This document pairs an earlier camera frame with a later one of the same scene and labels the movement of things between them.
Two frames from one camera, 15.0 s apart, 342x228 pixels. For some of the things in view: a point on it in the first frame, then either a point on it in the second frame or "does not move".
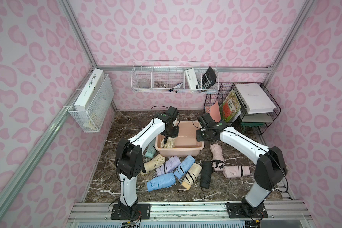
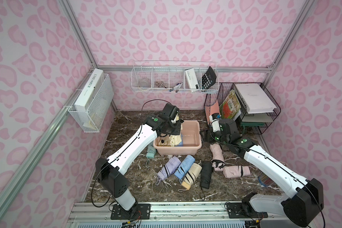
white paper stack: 255,98 does not move
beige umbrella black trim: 154,163 -> 175,139
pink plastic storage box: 185,144 does not move
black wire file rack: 250,107 does not move
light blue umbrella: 162,181 -> 181,143
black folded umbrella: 206,174 does not move
